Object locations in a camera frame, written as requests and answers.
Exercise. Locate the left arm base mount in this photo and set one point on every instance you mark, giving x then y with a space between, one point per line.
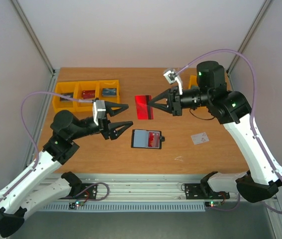
86 190

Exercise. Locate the aluminium frame post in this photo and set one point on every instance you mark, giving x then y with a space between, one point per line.
29 29
264 8

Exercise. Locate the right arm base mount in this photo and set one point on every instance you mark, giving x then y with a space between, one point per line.
201 190

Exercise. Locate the left circuit board with LED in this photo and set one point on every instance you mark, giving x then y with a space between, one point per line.
76 205

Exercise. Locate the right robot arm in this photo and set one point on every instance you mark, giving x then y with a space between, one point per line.
232 110

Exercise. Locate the red card with black stripe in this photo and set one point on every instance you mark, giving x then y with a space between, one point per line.
144 111

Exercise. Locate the blue credit card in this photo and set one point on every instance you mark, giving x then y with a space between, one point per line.
109 92

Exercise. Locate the black credit card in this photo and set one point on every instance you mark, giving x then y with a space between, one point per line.
66 96

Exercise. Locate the aluminium rail frame front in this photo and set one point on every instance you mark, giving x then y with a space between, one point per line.
143 187

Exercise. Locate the slotted grey cable duct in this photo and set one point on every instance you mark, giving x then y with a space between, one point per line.
122 207

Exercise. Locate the yellow bin middle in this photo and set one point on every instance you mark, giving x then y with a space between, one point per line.
86 105

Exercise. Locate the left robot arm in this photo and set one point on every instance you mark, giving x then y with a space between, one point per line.
18 200

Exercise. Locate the yellow bin right of trio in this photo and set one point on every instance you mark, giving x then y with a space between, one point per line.
109 84

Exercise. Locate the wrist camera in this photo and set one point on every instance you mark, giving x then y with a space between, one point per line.
99 110
172 76

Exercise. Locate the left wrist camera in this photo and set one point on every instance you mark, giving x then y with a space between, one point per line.
99 110

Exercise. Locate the red credit card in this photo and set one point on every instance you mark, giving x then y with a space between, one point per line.
88 94

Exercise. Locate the right aluminium frame post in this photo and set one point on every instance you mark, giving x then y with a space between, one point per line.
264 8

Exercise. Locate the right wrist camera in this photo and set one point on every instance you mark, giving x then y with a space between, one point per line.
172 76

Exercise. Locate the card holder with clear sleeves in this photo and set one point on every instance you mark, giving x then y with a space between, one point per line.
139 138

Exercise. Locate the left aluminium frame post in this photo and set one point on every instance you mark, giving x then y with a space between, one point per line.
29 29

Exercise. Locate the white card with red pattern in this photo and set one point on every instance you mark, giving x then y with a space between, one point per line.
200 138

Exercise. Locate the right circuit board with LED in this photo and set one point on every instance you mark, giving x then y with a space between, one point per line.
213 204

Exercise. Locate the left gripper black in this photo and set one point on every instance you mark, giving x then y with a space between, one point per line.
109 128

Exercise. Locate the yellow bin left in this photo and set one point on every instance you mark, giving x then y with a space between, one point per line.
67 89

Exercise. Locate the circuit board with led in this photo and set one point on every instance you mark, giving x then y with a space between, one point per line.
213 204
76 205

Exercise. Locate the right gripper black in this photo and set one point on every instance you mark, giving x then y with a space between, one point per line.
176 101

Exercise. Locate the yellow bin far right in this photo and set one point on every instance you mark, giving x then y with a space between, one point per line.
192 82

